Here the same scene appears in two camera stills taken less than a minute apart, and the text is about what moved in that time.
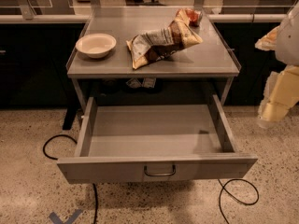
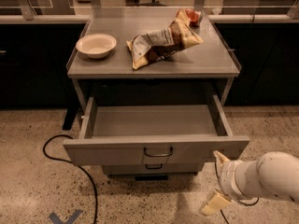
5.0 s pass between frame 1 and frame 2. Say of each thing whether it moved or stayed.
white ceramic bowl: stayed
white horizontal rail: stayed
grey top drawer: moved
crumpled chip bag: stayed
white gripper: moved
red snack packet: stayed
